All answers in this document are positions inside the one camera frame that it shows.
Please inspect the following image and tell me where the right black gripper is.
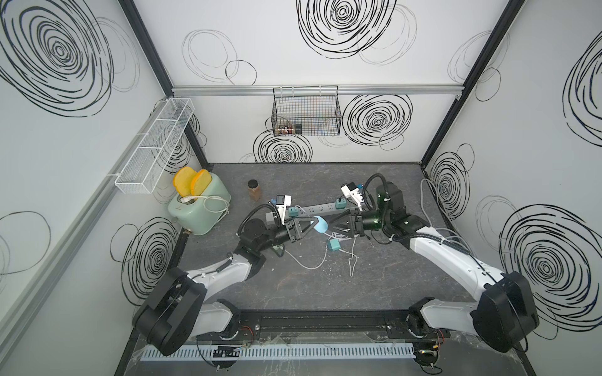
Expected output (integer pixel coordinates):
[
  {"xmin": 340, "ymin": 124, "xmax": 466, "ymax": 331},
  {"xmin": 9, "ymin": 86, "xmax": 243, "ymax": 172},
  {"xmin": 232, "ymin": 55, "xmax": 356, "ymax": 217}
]
[{"xmin": 328, "ymin": 207, "xmax": 391, "ymax": 238}]

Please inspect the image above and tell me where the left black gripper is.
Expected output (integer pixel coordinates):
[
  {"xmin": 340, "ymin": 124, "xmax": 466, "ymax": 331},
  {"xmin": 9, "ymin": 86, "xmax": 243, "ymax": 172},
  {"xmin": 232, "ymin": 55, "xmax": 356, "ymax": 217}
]
[{"xmin": 255, "ymin": 218, "xmax": 315, "ymax": 255}]

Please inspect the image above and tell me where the blue earbud case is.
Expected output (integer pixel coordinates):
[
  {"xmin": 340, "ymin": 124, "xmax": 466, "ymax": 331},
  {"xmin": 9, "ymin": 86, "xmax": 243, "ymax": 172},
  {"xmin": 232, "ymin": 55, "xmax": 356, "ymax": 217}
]
[{"xmin": 314, "ymin": 216, "xmax": 329, "ymax": 233}]

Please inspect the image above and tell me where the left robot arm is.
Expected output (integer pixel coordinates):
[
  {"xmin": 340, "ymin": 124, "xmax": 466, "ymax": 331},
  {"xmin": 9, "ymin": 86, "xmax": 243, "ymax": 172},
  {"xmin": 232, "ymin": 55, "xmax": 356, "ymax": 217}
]
[{"xmin": 133, "ymin": 204, "xmax": 327, "ymax": 356}]

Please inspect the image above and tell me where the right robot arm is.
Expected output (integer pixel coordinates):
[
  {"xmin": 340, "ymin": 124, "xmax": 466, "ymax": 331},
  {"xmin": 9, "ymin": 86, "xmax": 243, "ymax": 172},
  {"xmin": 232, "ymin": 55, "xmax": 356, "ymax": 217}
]
[{"xmin": 331, "ymin": 173, "xmax": 540, "ymax": 353}]

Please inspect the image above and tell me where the white power strip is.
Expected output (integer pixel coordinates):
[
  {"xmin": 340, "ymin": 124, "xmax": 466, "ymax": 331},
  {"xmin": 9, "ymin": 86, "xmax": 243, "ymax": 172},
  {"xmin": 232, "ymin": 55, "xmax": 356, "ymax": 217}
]
[{"xmin": 265, "ymin": 201, "xmax": 361, "ymax": 226}]

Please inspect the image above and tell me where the brown spice jar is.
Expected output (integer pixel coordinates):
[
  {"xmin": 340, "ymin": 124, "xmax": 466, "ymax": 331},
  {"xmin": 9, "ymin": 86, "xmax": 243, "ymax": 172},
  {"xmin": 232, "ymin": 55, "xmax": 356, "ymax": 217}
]
[{"xmin": 247, "ymin": 180, "xmax": 263, "ymax": 202}]

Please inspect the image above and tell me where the mint green toaster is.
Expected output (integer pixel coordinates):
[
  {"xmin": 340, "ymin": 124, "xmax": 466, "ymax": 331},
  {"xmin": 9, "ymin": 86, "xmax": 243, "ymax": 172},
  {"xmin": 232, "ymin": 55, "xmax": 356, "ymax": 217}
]
[{"xmin": 168, "ymin": 172, "xmax": 231, "ymax": 235}]

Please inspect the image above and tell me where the yellow toast slice right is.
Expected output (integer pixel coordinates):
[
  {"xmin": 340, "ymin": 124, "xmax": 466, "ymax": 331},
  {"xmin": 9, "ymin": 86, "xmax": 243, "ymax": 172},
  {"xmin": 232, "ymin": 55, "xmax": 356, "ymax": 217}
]
[{"xmin": 190, "ymin": 169, "xmax": 213, "ymax": 196}]

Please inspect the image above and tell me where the yellow toast slice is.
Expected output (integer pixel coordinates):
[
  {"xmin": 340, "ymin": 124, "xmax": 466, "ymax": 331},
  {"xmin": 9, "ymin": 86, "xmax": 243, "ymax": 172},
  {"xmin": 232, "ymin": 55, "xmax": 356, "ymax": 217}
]
[
  {"xmin": 172, "ymin": 166, "xmax": 197, "ymax": 197},
  {"xmin": 190, "ymin": 169, "xmax": 213, "ymax": 196}
]

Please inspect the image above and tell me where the yellow toast slice left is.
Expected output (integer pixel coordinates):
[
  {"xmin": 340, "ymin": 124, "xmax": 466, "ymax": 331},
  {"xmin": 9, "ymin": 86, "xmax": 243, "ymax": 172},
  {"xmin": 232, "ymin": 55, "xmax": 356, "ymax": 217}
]
[{"xmin": 172, "ymin": 166, "xmax": 197, "ymax": 197}]

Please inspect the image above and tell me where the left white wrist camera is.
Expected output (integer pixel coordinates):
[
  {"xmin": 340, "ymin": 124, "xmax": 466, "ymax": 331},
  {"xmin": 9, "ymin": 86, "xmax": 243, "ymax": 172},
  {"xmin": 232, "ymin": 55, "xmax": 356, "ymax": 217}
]
[{"xmin": 275, "ymin": 194, "xmax": 292, "ymax": 224}]

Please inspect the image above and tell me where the white charging cable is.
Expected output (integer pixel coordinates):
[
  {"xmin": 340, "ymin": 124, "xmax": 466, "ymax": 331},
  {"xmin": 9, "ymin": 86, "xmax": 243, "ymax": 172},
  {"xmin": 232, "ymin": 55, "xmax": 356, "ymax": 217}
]
[{"xmin": 284, "ymin": 239, "xmax": 330, "ymax": 271}]

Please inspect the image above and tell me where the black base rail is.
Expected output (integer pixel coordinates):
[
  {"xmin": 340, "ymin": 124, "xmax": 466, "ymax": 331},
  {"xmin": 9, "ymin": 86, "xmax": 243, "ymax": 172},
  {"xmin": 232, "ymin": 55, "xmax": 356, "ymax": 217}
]
[{"xmin": 135, "ymin": 307, "xmax": 511, "ymax": 342}]

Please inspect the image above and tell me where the white power strip cord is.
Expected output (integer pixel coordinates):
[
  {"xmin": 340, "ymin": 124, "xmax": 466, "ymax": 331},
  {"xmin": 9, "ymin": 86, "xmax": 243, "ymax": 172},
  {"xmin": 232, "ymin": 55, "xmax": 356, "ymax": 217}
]
[{"xmin": 418, "ymin": 177, "xmax": 479, "ymax": 264}]

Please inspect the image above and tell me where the black wire basket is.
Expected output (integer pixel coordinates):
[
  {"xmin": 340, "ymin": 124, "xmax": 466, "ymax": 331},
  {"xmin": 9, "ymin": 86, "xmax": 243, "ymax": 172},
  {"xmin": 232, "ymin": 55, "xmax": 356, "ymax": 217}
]
[{"xmin": 271, "ymin": 86, "xmax": 343, "ymax": 137}]

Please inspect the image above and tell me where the white toaster cord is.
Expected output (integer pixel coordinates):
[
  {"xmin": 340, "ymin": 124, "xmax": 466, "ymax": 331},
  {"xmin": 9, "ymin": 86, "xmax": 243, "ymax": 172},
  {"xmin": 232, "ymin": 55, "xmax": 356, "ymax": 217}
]
[{"xmin": 180, "ymin": 194, "xmax": 231, "ymax": 215}]

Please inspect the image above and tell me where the white slotted cable duct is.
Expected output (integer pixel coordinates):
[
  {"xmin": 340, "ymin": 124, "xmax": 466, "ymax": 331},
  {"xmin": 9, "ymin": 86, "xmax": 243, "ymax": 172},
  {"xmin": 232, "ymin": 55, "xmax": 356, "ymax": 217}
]
[{"xmin": 140, "ymin": 343, "xmax": 415, "ymax": 362}]

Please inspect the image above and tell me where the white wire shelf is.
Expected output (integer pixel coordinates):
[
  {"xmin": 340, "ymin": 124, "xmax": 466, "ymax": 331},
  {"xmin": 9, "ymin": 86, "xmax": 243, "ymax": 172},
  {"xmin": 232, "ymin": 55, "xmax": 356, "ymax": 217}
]
[{"xmin": 114, "ymin": 97, "xmax": 194, "ymax": 194}]

